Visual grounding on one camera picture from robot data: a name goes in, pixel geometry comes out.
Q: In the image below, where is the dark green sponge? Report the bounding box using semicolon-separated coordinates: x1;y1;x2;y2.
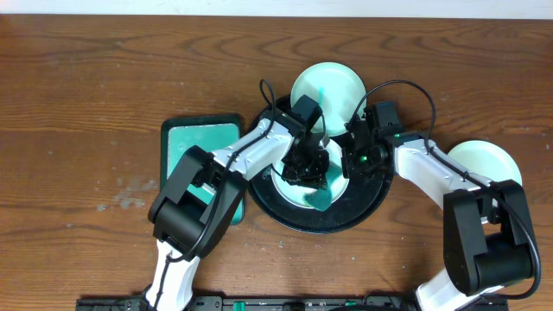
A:
303;165;343;212

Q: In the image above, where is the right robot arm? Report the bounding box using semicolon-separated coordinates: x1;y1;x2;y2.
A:
342;124;542;310

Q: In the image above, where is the mint plate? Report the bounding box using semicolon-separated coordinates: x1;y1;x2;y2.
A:
290;62;366;136
271;140;349;212

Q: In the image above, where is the white plate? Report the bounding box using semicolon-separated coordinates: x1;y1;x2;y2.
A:
448;140;523;185

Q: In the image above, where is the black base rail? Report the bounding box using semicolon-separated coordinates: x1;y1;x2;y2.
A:
74;295;419;311

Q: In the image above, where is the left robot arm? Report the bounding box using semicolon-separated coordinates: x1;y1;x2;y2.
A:
142;108;329;310

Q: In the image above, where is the green rectangular tray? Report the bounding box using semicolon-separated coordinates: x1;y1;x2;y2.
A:
159;113;245;226

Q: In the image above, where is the black round tray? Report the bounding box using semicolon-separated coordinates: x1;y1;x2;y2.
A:
246;94;395;234

